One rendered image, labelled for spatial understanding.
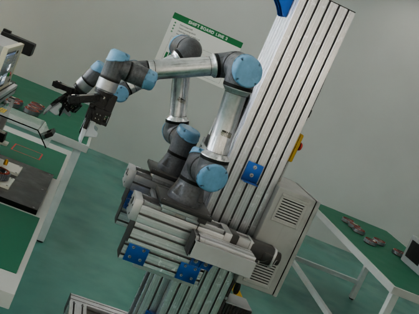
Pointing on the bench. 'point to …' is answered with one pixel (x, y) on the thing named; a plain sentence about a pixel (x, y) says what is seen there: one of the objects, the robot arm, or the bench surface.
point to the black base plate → (26, 187)
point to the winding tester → (7, 47)
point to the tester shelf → (7, 91)
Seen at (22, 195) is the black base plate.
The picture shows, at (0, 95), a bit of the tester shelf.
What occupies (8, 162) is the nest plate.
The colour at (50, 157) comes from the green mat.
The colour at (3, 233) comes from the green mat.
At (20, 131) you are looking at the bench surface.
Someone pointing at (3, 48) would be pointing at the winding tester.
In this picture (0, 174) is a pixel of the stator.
